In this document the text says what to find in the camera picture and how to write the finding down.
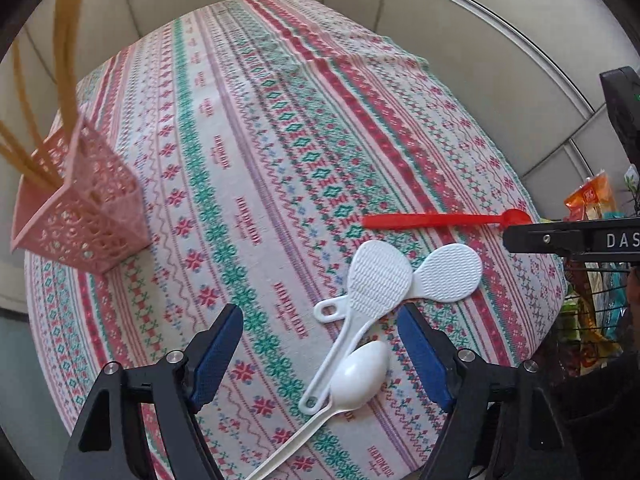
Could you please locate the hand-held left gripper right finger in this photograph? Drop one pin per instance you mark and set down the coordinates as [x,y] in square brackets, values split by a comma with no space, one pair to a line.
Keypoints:
[425,355]

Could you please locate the white plastic rice paddle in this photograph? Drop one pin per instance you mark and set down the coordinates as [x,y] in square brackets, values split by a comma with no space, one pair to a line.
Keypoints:
[450,275]
[375,280]

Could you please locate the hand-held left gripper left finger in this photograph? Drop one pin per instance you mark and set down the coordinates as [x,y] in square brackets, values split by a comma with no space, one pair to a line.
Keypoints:
[215,360]

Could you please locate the white cabinet drawer front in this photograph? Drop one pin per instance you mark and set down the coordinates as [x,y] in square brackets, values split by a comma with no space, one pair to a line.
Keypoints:
[525,10]
[490,85]

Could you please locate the red plastic spoon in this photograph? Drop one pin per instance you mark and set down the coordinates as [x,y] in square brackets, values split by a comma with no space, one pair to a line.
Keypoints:
[430,221]

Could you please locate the orange snack packet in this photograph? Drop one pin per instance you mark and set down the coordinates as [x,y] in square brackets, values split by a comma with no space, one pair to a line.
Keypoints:
[590,195]

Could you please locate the bunch of wooden chopsticks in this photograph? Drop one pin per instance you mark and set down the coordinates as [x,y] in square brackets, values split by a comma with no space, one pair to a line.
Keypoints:
[67,50]

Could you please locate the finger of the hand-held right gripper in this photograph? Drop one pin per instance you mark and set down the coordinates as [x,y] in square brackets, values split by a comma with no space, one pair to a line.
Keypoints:
[540,239]

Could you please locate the pink perforated plastic basket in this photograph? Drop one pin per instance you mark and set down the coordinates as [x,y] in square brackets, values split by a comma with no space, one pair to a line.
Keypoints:
[85,210]

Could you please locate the white plastic soup spoon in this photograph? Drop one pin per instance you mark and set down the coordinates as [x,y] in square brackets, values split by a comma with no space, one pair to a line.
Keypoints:
[357,375]

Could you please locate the striped patterned tablecloth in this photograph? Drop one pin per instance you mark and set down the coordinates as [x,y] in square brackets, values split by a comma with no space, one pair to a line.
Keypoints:
[280,160]

